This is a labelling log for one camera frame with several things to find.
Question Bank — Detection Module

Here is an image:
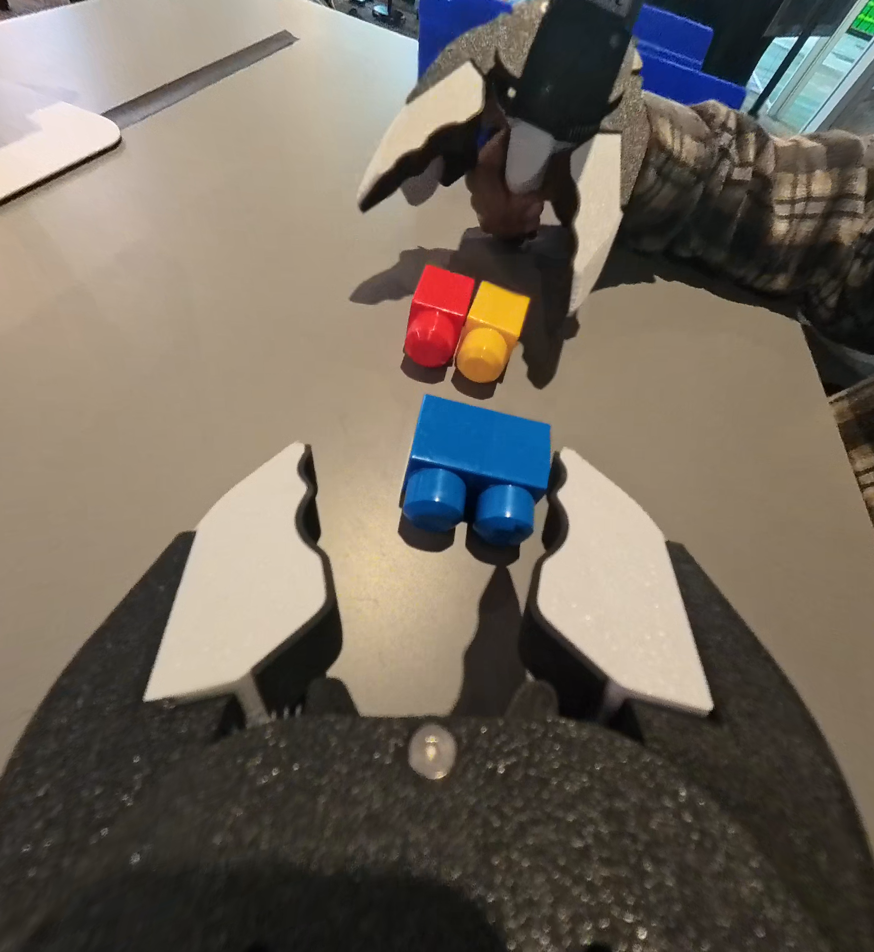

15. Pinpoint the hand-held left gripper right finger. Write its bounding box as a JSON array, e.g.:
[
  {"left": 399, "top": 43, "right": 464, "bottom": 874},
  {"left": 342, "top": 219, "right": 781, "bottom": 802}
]
[{"left": 522, "top": 446, "right": 715, "bottom": 726}]

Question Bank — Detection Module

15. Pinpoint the small yellow mega block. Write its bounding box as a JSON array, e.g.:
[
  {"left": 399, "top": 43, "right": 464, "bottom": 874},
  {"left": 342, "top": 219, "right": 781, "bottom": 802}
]
[{"left": 454, "top": 280, "right": 532, "bottom": 382}]

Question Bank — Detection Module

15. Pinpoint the small red mega block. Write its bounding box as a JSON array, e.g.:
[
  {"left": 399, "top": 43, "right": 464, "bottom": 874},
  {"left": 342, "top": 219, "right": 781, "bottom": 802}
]
[{"left": 402, "top": 265, "right": 477, "bottom": 369}]

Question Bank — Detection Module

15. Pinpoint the blue divided plastic bin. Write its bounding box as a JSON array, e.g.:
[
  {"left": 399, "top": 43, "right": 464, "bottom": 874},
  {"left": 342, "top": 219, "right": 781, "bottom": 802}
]
[{"left": 416, "top": 0, "right": 747, "bottom": 113}]

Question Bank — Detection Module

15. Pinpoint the white pad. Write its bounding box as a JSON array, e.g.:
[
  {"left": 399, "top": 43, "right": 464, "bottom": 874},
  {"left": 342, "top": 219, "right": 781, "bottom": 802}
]
[{"left": 0, "top": 63, "right": 122, "bottom": 223}]

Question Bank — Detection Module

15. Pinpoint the person's right hand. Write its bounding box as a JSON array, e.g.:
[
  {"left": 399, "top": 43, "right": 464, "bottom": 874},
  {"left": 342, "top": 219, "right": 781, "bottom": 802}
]
[{"left": 467, "top": 132, "right": 579, "bottom": 242}]

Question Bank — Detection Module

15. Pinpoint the person's right forearm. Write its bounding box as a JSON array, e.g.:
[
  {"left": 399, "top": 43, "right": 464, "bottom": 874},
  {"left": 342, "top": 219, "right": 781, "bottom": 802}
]
[{"left": 619, "top": 97, "right": 874, "bottom": 354}]

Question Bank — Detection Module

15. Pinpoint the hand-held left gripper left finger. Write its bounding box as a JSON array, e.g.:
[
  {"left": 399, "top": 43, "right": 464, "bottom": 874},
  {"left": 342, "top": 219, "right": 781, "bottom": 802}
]
[{"left": 143, "top": 442, "right": 341, "bottom": 722}]

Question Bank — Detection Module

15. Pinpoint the blue mega block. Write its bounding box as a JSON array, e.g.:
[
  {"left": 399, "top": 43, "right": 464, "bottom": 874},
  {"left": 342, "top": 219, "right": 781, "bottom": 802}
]
[{"left": 400, "top": 394, "right": 553, "bottom": 545}]

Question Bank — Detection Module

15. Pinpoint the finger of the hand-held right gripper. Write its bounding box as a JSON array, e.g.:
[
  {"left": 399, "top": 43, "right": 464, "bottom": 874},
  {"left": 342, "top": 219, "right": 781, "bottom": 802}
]
[
  {"left": 567, "top": 130, "right": 625, "bottom": 318},
  {"left": 357, "top": 59, "right": 498, "bottom": 213}
]

